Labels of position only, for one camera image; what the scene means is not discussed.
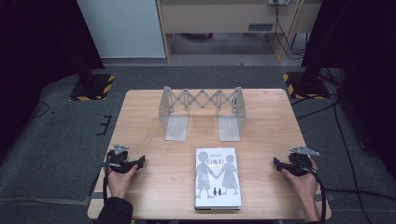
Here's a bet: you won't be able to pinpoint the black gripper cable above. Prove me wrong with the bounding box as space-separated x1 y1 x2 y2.
88 161 117 204
298 160 328 224

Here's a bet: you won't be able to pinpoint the black tape floor mark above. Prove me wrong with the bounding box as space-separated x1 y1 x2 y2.
95 114 113 136

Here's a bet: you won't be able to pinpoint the person's left hand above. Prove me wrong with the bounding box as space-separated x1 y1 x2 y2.
106 163 139 200

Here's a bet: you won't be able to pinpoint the black floor cable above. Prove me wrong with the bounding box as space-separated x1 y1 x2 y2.
290 94 396 224

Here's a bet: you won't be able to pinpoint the black stand base hazard stripes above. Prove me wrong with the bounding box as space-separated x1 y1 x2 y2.
68 73 116 102
282 70 331 101

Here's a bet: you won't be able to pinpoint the grey metal expandable bookend rack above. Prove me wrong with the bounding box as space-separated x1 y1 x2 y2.
158 86 248 143

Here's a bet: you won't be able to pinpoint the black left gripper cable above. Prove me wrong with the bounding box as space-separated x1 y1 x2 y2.
88 161 117 204

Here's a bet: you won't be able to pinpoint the person's right hand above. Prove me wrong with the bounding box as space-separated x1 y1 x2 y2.
281 158 319 204

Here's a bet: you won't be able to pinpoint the white book with grey silhouettes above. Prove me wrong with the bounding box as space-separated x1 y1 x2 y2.
193 147 243 212

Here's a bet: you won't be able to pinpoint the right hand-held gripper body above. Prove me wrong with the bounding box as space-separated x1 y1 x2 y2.
280 146 320 177

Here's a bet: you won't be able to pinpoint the beige wooden desk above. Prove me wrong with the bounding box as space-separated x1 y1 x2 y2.
155 0 323 64

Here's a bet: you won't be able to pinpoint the black curtain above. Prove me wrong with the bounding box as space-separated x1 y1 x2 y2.
301 0 396 178
0 0 106 162

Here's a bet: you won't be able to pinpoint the black hanging cables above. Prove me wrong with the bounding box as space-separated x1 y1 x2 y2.
273 0 310 61

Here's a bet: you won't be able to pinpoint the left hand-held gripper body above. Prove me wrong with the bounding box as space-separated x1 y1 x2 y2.
106 144 135 175

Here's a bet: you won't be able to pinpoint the white panel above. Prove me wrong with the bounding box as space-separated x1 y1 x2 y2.
76 0 166 59

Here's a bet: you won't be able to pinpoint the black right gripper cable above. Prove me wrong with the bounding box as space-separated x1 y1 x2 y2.
298 160 328 224

